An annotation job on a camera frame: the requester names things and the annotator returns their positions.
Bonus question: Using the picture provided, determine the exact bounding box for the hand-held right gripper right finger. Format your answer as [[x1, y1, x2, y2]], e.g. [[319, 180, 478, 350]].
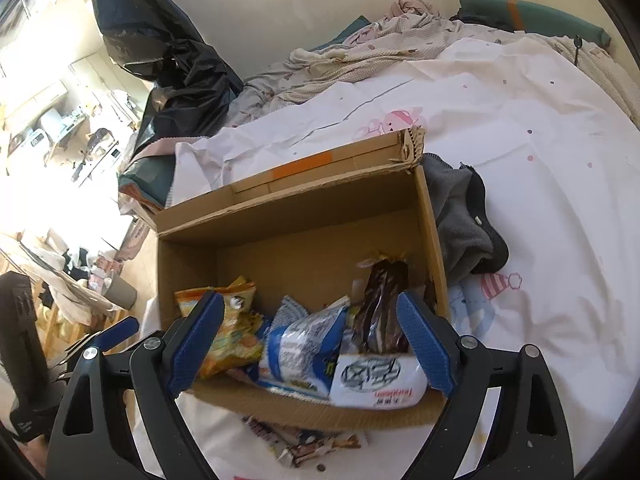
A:
[[396, 290, 576, 480]]

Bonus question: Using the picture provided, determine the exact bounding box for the white hanging garment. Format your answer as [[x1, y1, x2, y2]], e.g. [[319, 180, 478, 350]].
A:
[[20, 240, 116, 311]]

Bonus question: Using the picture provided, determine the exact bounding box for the yellow snack packet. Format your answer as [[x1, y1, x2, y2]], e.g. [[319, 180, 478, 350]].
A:
[[174, 276, 266, 380]]

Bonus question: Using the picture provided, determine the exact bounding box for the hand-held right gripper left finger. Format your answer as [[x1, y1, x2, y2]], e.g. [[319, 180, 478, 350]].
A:
[[45, 290, 226, 480]]

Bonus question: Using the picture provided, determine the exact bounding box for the white printed bed sheet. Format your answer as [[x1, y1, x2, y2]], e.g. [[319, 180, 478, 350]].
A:
[[130, 35, 640, 480]]

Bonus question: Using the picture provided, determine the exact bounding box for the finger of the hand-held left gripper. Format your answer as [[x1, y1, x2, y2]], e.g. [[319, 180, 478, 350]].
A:
[[47, 317, 141, 375]]

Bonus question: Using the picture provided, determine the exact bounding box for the black plastic bag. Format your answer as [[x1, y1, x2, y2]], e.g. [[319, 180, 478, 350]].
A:
[[87, 0, 246, 161]]

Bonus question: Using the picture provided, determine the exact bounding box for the grey trash bin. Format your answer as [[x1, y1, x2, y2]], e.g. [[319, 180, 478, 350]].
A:
[[107, 272, 137, 311]]

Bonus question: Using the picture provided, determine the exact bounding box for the dark grey cloth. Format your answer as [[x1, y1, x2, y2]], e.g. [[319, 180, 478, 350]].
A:
[[422, 152, 510, 288]]

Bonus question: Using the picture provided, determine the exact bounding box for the small brown candy packet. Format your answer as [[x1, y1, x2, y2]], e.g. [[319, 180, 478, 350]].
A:
[[242, 414, 362, 462]]

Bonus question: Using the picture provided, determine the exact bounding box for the teal and orange folded quilt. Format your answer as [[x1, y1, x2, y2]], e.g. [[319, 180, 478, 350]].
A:
[[119, 157, 176, 211]]

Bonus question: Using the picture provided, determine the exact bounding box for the blue and white snack packet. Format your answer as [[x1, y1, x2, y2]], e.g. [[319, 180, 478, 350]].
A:
[[245, 296, 351, 403]]

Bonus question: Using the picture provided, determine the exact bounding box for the crumpled beige blanket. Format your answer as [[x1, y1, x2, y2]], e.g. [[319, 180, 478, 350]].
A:
[[225, 0, 476, 116]]

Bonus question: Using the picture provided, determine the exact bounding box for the beige textured blanket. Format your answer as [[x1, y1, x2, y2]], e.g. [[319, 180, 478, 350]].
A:
[[545, 35, 640, 126]]

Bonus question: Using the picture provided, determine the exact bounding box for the brown cardboard box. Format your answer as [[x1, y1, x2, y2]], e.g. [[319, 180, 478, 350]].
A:
[[154, 127, 451, 433]]

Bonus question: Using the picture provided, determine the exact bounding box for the brown snack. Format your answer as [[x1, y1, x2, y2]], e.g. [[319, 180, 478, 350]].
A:
[[330, 255, 431, 408]]

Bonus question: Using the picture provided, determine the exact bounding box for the teal pillow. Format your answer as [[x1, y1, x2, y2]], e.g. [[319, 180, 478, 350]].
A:
[[310, 15, 373, 53]]

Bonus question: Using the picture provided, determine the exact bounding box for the green pillow with orange stripe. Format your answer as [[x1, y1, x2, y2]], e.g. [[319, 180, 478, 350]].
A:
[[450, 0, 612, 51]]

